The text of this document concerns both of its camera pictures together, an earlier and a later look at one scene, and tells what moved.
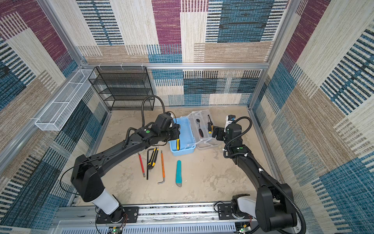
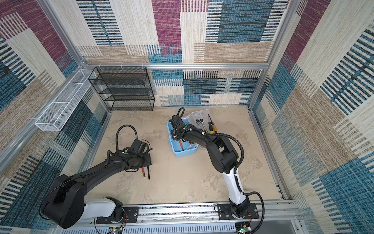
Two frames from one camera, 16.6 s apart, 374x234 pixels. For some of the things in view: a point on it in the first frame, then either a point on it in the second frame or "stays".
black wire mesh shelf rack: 122,88 stays
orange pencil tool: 163,167 → 181,145
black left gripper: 175,133 → 148,160
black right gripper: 220,131 → 172,133
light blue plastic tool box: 196,130 stays
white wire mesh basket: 56,114 stays
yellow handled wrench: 178,144 → 202,121
